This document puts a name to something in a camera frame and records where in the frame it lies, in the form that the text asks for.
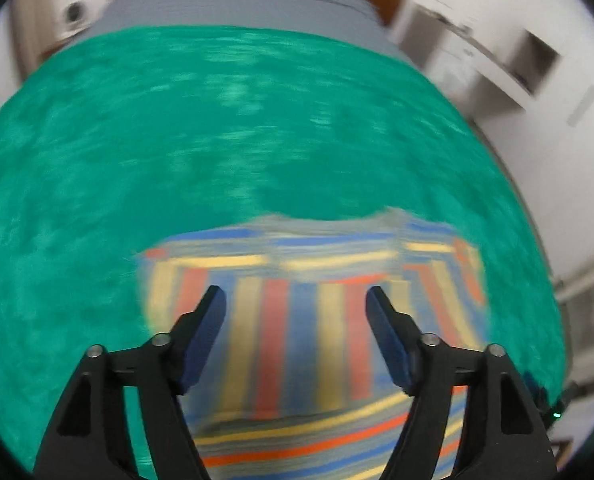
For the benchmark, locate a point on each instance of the white wardrobe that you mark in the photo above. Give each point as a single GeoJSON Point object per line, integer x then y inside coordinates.
{"type": "Point", "coordinates": [549, 150]}

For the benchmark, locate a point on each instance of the white bedside desk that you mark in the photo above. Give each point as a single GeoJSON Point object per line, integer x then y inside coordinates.
{"type": "Point", "coordinates": [482, 85]}

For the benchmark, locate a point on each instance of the green bedspread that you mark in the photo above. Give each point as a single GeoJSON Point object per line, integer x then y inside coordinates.
{"type": "Point", "coordinates": [133, 137]}

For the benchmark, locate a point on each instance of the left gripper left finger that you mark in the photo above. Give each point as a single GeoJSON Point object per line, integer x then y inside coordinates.
{"type": "Point", "coordinates": [88, 435]}

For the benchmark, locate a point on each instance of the small white fan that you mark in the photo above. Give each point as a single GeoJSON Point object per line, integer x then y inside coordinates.
{"type": "Point", "coordinates": [75, 15]}

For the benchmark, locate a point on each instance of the striped knitted sweater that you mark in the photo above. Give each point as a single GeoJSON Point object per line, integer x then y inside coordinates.
{"type": "Point", "coordinates": [295, 386]}

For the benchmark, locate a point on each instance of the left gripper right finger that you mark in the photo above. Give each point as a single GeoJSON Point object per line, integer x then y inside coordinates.
{"type": "Point", "coordinates": [503, 436]}

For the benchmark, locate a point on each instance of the grey bed sheet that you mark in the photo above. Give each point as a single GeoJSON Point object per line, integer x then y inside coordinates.
{"type": "Point", "coordinates": [352, 21]}

